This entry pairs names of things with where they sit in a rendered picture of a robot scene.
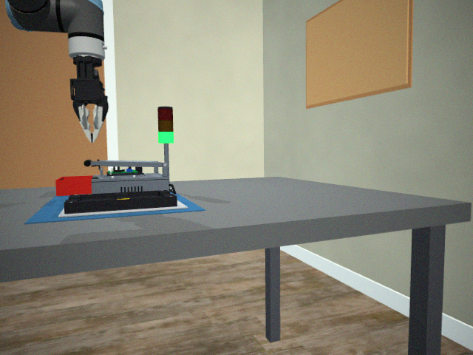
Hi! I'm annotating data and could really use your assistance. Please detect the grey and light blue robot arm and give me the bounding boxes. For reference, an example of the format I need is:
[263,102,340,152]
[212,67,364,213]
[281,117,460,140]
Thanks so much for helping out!
[5,0,107,61]

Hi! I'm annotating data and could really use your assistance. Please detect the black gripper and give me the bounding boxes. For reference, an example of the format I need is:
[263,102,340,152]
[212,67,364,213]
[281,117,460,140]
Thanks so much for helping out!
[70,55,109,143]

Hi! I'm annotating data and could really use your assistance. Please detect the green circuit board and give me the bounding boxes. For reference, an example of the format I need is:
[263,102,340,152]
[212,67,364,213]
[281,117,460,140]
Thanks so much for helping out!
[108,167,137,174]

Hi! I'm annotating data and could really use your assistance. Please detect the red bin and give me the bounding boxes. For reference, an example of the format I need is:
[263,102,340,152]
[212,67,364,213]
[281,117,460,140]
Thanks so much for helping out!
[55,176,93,196]

